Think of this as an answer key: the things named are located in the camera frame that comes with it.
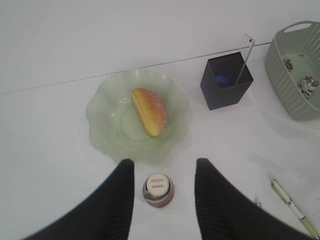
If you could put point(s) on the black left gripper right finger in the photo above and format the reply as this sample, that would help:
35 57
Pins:
224 213

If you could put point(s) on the blue pencil sharpener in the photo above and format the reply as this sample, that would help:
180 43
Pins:
223 80

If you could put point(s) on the white paper ball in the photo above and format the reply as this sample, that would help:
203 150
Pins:
307 86

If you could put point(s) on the sugared bread roll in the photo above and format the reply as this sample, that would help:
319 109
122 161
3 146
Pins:
151 110

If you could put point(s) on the dark paper ball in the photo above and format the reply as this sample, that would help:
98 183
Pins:
288 64

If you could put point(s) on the pale green plastic basket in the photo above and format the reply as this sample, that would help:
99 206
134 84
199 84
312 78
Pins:
299 42

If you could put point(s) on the pale green wavy glass plate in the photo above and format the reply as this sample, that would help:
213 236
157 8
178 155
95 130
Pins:
115 128

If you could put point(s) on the blue grip ballpoint pen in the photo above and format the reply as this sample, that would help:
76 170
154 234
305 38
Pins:
257 202

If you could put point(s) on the black mesh pen holder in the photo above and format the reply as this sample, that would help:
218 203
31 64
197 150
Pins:
219 95

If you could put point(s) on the clear plastic ruler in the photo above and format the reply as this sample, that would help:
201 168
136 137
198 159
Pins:
245 49

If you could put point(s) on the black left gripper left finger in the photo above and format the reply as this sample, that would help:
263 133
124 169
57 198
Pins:
105 215

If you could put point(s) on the cream grip ballpoint pen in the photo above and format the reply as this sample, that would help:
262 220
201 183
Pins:
280 191

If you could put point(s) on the brown Nescafe coffee bottle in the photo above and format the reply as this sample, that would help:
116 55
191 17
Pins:
158 190

